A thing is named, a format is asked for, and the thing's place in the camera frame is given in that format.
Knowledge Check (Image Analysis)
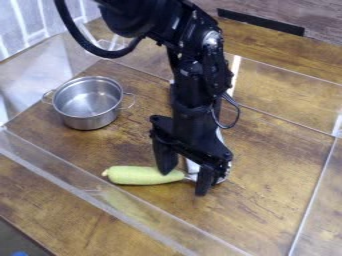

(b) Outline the black wall strip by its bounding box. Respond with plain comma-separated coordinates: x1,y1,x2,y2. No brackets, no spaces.
217,8,305,37

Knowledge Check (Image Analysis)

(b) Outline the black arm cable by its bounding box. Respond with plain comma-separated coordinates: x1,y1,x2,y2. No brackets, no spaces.
53,0,145,60

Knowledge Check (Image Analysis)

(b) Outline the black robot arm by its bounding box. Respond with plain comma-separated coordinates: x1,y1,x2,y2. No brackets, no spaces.
95,0,233,196

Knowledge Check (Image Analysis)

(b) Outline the toy cleaver knife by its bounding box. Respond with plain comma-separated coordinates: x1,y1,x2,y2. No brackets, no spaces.
186,128,232,184

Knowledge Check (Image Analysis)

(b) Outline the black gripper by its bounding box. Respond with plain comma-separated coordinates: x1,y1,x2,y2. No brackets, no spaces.
150,111,233,196

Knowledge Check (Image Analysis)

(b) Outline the small steel pot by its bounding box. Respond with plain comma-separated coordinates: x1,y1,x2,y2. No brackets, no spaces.
42,76,137,131

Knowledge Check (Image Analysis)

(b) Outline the clear acrylic table barrier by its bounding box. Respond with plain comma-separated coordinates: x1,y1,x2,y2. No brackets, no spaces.
0,23,342,256

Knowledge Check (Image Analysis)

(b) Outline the spoon with yellow handle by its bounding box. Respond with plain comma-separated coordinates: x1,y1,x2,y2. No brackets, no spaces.
102,166,197,185

